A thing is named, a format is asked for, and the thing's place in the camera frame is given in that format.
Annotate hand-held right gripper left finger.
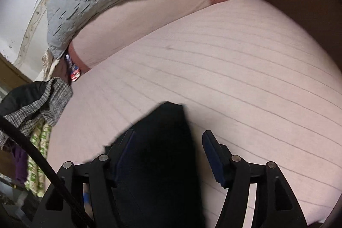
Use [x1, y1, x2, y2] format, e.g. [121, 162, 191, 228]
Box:
[35, 129, 135, 228]

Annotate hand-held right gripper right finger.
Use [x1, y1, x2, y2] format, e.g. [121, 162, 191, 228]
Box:
[202, 130, 308, 228]

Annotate black pants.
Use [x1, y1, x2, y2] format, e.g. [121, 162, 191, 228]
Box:
[103, 101, 206, 228]

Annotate grey tweed jacket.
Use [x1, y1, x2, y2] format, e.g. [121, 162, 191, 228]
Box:
[0, 77, 74, 151]

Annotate green patterned cloth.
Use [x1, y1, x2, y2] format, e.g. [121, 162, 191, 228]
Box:
[24, 120, 52, 198]

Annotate colourful snack packet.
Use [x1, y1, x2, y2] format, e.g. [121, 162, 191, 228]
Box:
[65, 53, 82, 83]

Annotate purple cloth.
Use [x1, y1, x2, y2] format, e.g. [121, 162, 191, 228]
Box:
[11, 144, 28, 183]

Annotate pink sofa back cushion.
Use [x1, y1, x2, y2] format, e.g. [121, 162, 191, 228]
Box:
[68, 0, 237, 74]

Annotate black cable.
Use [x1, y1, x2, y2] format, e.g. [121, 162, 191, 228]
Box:
[0, 117, 95, 228]

